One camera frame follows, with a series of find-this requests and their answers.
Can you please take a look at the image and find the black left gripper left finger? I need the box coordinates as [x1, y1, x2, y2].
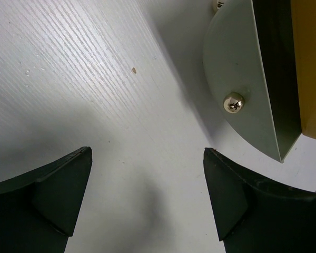
[0, 147, 92, 252]

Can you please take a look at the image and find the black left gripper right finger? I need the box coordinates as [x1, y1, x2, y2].
[203, 148, 316, 252]

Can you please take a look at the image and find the beige orange round organizer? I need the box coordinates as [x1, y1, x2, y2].
[203, 1, 316, 162]

